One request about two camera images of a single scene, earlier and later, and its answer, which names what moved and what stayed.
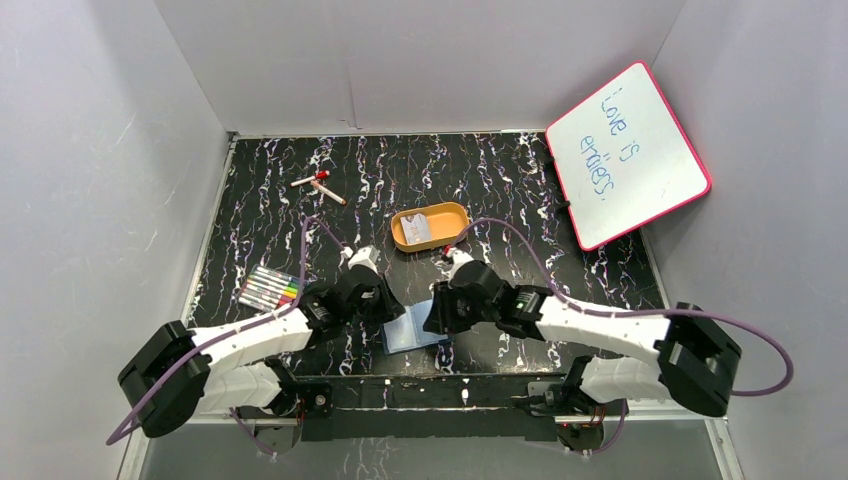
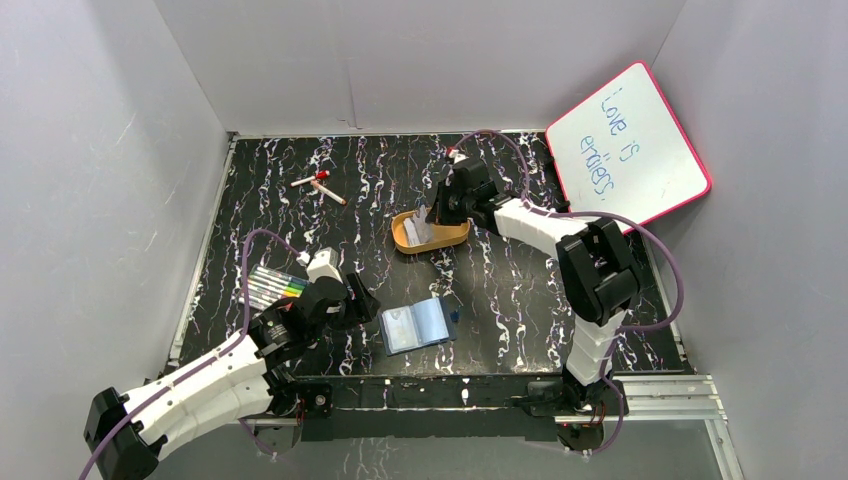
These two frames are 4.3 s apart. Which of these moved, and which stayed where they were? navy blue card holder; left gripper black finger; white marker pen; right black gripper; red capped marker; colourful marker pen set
Moved: right black gripper; left gripper black finger
Stayed: white marker pen; red capped marker; navy blue card holder; colourful marker pen set
